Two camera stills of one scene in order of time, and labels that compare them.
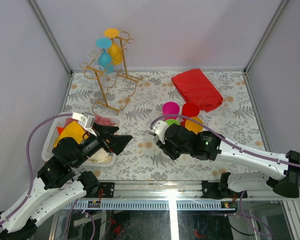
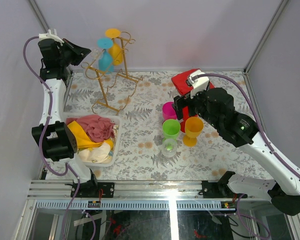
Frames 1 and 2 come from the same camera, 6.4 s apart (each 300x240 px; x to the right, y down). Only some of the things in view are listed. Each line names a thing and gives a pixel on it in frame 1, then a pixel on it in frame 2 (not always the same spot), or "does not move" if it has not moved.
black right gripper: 165,149 to 180,101
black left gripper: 119,142 to 77,52
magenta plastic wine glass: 170,108 does not move
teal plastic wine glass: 104,58 does not move
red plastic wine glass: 189,110 does not move
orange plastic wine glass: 194,126 does not move
